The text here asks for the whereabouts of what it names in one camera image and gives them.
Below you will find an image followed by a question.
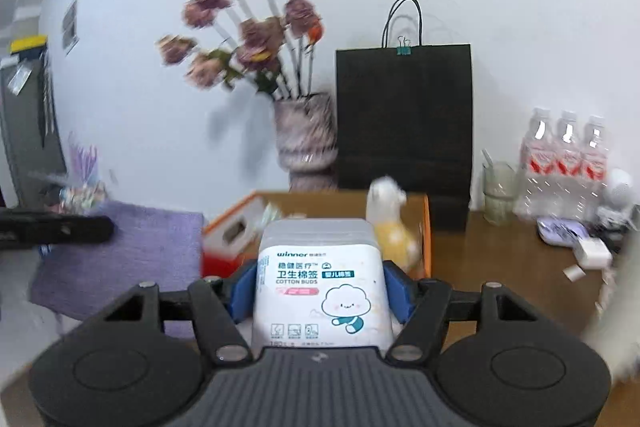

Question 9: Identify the white fluffy object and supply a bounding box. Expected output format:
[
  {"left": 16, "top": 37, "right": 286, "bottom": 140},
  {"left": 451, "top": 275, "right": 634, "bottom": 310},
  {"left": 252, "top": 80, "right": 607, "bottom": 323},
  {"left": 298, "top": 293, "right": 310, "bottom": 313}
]
[{"left": 580, "top": 204, "right": 640, "bottom": 383}]

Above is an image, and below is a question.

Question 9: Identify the purple patterned case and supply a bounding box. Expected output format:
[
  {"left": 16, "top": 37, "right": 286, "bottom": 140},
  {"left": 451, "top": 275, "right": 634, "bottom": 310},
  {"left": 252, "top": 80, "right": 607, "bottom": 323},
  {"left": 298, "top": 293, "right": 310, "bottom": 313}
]
[{"left": 537, "top": 216, "right": 591, "bottom": 248}]

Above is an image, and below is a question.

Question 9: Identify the clear drinking glass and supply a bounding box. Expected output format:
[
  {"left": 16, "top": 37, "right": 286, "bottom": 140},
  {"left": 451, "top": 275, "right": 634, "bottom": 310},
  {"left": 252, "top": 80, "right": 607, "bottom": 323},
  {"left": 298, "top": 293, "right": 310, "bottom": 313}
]
[{"left": 481, "top": 149, "right": 521, "bottom": 226}]

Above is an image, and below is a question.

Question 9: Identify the dark grey cabinet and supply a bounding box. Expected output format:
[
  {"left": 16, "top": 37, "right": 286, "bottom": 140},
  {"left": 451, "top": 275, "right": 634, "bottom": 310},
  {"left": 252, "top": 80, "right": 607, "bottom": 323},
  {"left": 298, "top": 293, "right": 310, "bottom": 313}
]
[{"left": 0, "top": 34, "right": 68, "bottom": 210}]

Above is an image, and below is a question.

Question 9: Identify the wooden desk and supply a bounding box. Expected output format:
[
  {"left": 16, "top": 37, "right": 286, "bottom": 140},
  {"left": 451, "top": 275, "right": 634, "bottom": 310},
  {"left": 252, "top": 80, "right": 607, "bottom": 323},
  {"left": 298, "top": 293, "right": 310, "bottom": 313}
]
[{"left": 0, "top": 192, "right": 631, "bottom": 427}]

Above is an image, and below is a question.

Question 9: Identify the purple cloth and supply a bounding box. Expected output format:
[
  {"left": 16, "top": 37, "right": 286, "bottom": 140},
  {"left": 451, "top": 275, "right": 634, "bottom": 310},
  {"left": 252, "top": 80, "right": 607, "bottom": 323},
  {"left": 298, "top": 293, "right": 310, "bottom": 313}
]
[{"left": 28, "top": 199, "right": 206, "bottom": 340}]

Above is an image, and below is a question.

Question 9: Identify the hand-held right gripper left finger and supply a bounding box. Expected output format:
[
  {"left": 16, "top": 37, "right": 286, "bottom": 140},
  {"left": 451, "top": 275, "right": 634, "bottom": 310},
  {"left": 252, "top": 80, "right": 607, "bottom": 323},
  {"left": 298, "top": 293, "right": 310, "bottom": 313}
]
[{"left": 89, "top": 259, "right": 259, "bottom": 363}]

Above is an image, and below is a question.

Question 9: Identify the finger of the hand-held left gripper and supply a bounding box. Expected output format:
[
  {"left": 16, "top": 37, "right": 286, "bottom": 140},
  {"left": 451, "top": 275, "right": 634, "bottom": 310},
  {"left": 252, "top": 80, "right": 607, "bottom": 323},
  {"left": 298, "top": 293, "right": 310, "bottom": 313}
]
[{"left": 0, "top": 207, "right": 115, "bottom": 251}]

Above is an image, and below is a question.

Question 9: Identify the yellow and white plush toy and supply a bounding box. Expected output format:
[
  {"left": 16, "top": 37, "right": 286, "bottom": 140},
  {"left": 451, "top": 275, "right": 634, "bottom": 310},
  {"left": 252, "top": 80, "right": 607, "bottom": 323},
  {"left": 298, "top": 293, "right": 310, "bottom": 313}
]
[{"left": 366, "top": 176, "right": 424, "bottom": 274}]

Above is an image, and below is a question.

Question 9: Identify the white round camera device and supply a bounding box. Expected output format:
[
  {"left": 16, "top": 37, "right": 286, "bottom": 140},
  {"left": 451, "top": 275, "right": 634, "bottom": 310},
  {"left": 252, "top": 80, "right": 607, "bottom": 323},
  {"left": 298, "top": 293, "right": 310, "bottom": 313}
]
[{"left": 597, "top": 168, "right": 635, "bottom": 233}]

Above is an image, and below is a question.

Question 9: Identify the dried pink flower bouquet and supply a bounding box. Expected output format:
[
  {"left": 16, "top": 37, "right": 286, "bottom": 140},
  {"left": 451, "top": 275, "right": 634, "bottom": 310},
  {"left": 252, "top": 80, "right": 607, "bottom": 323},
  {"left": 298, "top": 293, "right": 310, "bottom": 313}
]
[{"left": 155, "top": 0, "right": 323, "bottom": 102}]

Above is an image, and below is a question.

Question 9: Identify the cup of purple straws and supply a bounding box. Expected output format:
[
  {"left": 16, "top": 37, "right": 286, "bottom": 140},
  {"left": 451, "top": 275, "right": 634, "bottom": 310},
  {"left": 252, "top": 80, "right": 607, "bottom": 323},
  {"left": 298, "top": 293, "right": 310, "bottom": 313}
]
[{"left": 55, "top": 133, "right": 108, "bottom": 215}]

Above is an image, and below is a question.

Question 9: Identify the black paper shopping bag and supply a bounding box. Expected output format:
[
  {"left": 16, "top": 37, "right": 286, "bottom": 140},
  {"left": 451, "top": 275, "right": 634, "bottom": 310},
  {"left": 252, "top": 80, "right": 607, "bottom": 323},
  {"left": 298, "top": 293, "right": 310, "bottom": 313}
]
[{"left": 335, "top": 0, "right": 474, "bottom": 233}]

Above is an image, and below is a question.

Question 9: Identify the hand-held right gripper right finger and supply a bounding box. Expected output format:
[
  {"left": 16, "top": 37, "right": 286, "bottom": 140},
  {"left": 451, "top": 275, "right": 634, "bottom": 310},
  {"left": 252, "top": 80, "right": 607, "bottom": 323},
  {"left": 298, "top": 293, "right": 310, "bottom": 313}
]
[{"left": 382, "top": 258, "right": 546, "bottom": 362}]

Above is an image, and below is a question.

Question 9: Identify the marbled pink ceramic vase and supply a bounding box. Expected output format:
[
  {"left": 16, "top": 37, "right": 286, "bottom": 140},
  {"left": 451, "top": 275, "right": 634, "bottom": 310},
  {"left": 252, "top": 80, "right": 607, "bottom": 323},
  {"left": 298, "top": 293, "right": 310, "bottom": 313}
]
[{"left": 273, "top": 92, "right": 339, "bottom": 192}]

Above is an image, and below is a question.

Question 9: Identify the wall vent grille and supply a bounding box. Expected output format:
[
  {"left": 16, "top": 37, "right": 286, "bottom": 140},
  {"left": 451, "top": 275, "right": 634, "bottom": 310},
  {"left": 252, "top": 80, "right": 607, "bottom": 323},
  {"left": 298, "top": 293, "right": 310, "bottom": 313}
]
[{"left": 61, "top": 0, "right": 80, "bottom": 56}]

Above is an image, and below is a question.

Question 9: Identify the white cotton swab box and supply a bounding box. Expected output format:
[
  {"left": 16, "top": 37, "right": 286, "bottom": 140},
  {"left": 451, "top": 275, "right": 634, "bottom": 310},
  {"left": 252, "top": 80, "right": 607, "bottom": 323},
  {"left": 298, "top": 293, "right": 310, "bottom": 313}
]
[{"left": 251, "top": 218, "right": 396, "bottom": 352}]

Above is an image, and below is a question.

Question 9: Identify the orange cardboard storage box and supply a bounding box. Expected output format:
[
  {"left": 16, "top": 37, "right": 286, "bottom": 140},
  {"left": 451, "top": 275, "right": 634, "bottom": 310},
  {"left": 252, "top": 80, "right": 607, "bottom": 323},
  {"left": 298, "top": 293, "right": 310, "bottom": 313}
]
[{"left": 202, "top": 190, "right": 432, "bottom": 280}]

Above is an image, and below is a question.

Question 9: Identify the plastic water bottle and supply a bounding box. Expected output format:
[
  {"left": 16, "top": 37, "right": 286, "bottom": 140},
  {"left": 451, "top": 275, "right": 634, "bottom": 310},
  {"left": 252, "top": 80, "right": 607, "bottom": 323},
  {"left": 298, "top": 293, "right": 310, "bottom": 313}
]
[
  {"left": 549, "top": 110, "right": 583, "bottom": 220},
  {"left": 575, "top": 115, "right": 611, "bottom": 212},
  {"left": 515, "top": 108, "right": 555, "bottom": 218}
]

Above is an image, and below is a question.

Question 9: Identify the white power adapter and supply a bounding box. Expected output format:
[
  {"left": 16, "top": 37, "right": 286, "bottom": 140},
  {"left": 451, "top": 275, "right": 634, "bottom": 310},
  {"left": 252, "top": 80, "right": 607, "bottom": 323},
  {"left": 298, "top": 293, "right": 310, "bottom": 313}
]
[{"left": 574, "top": 239, "right": 613, "bottom": 269}]

